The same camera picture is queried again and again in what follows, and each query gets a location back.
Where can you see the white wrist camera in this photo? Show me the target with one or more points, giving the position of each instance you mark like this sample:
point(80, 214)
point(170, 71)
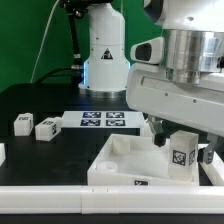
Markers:
point(150, 51)

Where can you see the white square table top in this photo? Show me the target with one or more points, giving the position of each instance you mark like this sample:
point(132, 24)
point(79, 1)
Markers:
point(133, 160)

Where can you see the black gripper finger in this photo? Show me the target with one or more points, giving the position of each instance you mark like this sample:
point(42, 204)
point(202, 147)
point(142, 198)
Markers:
point(206, 154)

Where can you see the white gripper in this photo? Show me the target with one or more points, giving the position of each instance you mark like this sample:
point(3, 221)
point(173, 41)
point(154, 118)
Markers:
point(197, 106)

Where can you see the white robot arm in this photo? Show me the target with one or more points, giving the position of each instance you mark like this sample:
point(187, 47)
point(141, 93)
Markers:
point(177, 76)

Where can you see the white U-shaped obstacle fence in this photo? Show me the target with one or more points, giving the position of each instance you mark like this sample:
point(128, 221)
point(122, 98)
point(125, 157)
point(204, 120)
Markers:
point(49, 178)

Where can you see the white AprilTag base sheet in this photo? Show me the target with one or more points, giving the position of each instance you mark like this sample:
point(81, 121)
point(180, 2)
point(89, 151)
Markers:
point(102, 119)

